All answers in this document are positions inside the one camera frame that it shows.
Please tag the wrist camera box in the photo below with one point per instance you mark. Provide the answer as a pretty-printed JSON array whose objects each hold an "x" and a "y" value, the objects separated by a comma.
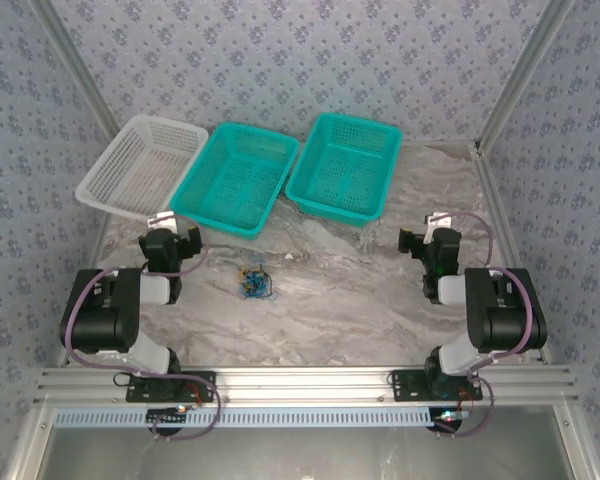
[
  {"x": 161, "y": 219},
  {"x": 437, "y": 221}
]

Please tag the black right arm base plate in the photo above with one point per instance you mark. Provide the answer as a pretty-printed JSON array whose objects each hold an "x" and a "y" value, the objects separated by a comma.
[{"x": 405, "y": 387}]

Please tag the aluminium mounting rail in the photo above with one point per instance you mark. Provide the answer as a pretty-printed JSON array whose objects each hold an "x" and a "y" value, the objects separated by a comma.
[{"x": 305, "y": 385}]

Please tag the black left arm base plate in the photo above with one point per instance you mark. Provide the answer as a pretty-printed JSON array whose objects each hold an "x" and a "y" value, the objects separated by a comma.
[{"x": 202, "y": 384}]

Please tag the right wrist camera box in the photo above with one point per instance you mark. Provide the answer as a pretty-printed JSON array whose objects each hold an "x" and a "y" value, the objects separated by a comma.
[{"x": 437, "y": 221}]

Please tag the aluminium frame post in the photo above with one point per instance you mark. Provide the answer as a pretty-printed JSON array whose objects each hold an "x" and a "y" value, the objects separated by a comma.
[{"x": 525, "y": 75}]

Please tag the grey metal shelf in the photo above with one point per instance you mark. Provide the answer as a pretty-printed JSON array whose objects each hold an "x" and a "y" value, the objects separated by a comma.
[{"x": 305, "y": 455}]

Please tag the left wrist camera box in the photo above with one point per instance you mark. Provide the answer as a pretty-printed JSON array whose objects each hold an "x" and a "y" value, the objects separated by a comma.
[{"x": 161, "y": 219}]

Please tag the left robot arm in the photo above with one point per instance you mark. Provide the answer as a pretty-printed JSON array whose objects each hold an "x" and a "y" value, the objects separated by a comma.
[{"x": 95, "y": 320}]

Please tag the teal plastic basket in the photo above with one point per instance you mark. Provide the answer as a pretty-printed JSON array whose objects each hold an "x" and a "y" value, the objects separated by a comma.
[
  {"x": 345, "y": 165},
  {"x": 240, "y": 175}
]

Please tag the white plastic basket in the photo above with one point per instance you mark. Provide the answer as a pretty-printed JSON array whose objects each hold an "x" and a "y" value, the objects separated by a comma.
[{"x": 145, "y": 165}]

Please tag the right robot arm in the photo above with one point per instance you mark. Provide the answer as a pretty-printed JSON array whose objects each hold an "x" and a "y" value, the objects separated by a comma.
[{"x": 505, "y": 315}]

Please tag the small black circuit board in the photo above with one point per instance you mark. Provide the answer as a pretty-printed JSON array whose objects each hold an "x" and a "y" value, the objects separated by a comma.
[
  {"x": 450, "y": 419},
  {"x": 167, "y": 416}
]

